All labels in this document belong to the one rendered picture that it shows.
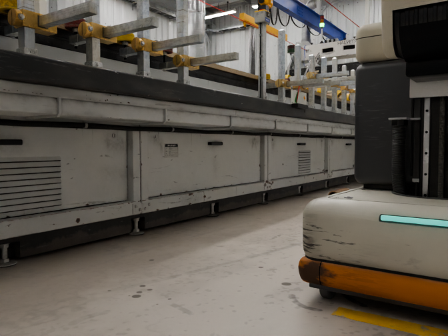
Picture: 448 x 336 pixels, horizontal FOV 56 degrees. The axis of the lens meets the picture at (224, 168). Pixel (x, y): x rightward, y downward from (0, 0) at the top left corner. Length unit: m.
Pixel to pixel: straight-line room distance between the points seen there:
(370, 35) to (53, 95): 1.04
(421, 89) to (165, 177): 1.35
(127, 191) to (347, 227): 1.19
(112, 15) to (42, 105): 10.22
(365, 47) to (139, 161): 1.12
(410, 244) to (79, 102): 1.13
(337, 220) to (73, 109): 0.95
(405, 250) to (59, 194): 1.28
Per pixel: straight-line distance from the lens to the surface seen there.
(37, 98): 1.48
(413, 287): 1.09
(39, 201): 1.74
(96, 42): 1.62
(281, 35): 2.85
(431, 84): 1.30
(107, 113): 1.64
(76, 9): 1.34
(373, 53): 1.44
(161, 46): 1.76
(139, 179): 2.02
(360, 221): 1.09
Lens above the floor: 0.42
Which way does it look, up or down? 3 degrees down
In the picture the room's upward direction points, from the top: straight up
